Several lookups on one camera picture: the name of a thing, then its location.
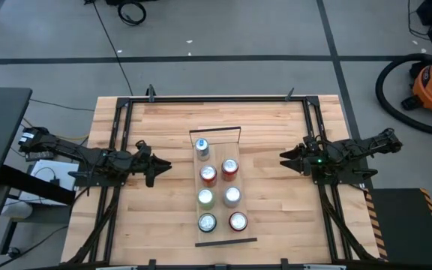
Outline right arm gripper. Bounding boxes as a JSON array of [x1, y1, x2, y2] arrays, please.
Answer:
[[279, 134, 326, 173]]

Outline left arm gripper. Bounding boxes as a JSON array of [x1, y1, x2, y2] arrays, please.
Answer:
[[125, 140, 173, 177]]

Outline orange soda can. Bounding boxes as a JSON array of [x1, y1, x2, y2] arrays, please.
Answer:
[[199, 164, 219, 188]]

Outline light green soda can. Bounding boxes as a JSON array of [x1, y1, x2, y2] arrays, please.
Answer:
[[196, 187, 217, 211]]

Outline red cola can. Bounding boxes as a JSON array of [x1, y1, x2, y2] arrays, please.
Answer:
[[228, 211, 249, 233], [221, 157, 240, 183]]

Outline silver and peach can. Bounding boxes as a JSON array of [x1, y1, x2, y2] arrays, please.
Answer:
[[223, 186, 243, 209]]

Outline wooden shelf with black rails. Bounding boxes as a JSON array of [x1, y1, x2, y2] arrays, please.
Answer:
[[188, 126, 258, 248]]

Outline slim blue silver can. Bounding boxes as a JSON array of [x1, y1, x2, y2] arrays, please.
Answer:
[[194, 137, 211, 162]]

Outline white paper sheet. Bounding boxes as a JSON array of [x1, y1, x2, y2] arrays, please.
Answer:
[[19, 159, 77, 206]]

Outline black power adapter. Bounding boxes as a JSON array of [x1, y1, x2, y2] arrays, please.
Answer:
[[26, 151, 55, 161]]

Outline black mat hazard stripes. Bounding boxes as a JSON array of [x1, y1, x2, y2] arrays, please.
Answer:
[[364, 187, 432, 268]]

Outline white rounded object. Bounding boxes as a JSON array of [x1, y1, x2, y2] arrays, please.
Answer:
[[1, 202, 34, 221]]

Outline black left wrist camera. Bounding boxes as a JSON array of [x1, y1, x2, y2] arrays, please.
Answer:
[[144, 168, 156, 188]]

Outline yellow cable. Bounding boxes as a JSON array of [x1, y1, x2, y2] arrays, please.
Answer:
[[22, 119, 89, 142]]

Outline black metal table frame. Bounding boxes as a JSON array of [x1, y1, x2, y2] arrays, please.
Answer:
[[64, 95, 380, 270]]

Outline thin black cable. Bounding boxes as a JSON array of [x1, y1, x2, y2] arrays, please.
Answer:
[[28, 97, 97, 113]]

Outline long black floor cable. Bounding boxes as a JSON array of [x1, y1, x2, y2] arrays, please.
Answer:
[[87, 0, 134, 96]]

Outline coiled black cable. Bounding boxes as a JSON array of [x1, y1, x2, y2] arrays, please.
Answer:
[[116, 0, 148, 27]]

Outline black floor cable with device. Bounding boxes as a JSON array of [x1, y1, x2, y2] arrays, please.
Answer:
[[0, 224, 69, 270]]

